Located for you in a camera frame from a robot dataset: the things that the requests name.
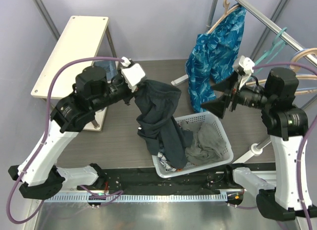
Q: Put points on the teal plastic hanger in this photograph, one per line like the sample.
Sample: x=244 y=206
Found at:
x=276 y=47

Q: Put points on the white side shelf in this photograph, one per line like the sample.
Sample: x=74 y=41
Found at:
x=82 y=37

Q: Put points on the blue book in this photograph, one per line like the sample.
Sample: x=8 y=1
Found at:
x=109 y=66

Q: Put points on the light blue hanger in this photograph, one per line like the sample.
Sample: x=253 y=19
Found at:
x=301 y=54

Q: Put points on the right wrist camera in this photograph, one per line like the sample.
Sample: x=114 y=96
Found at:
x=243 y=66

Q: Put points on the dark navy shorts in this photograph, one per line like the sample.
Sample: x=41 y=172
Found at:
x=157 y=102

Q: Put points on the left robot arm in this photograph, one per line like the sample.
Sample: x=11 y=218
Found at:
x=40 y=177

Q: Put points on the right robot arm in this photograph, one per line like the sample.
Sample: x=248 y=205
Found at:
x=287 y=127

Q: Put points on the white laundry basket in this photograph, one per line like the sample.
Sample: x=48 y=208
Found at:
x=226 y=153

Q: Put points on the grey cloth in basket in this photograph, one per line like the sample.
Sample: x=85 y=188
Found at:
x=206 y=145

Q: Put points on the patterned white cloth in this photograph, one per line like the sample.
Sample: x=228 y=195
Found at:
x=165 y=163

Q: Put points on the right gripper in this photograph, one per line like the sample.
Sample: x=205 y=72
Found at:
x=230 y=86

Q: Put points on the beige wooden hanger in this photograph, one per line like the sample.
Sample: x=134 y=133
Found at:
x=227 y=10

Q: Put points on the blue floral shorts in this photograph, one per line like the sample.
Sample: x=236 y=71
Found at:
x=212 y=57

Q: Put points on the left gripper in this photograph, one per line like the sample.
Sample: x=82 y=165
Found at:
x=131 y=93

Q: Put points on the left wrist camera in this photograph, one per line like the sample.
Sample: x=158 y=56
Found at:
x=133 y=73

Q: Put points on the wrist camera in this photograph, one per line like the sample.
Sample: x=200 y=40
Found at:
x=133 y=73
x=243 y=66

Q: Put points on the metal clothes rack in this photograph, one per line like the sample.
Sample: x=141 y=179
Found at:
x=256 y=149

